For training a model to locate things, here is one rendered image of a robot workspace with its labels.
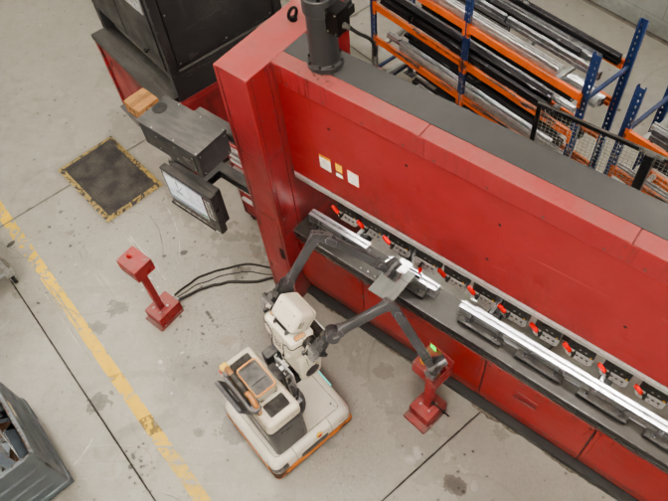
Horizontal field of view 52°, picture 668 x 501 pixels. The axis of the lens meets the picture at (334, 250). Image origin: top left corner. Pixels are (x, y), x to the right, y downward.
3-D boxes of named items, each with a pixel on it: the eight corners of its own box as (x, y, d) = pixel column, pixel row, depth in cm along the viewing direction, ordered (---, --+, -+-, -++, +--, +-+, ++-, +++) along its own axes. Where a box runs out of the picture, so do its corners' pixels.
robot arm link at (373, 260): (320, 237, 403) (323, 244, 393) (325, 229, 401) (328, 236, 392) (379, 265, 419) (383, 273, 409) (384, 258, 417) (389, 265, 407)
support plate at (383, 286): (368, 289, 429) (368, 288, 429) (392, 261, 440) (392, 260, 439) (391, 304, 422) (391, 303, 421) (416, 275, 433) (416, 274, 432)
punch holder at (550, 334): (532, 333, 384) (537, 319, 370) (539, 322, 387) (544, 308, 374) (556, 347, 378) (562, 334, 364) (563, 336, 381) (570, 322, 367)
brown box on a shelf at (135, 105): (119, 106, 543) (114, 95, 533) (147, 90, 551) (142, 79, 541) (138, 126, 529) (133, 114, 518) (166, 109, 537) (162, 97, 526)
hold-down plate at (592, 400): (575, 395, 393) (576, 393, 390) (579, 388, 395) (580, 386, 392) (623, 425, 381) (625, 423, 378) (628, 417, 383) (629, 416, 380)
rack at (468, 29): (372, 92, 670) (366, -78, 526) (410, 68, 686) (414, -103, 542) (548, 225, 566) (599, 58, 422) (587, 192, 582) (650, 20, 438)
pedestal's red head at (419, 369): (412, 370, 432) (412, 357, 417) (428, 353, 438) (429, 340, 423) (434, 391, 423) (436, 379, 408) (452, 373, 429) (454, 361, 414)
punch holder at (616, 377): (597, 373, 368) (605, 360, 354) (604, 361, 371) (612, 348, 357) (624, 389, 362) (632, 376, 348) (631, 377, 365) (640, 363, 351)
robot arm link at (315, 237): (312, 223, 398) (314, 230, 389) (332, 232, 403) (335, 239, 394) (276, 284, 411) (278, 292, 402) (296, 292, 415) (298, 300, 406)
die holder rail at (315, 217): (309, 222, 477) (307, 214, 470) (314, 216, 480) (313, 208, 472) (366, 256, 457) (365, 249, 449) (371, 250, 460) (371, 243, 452)
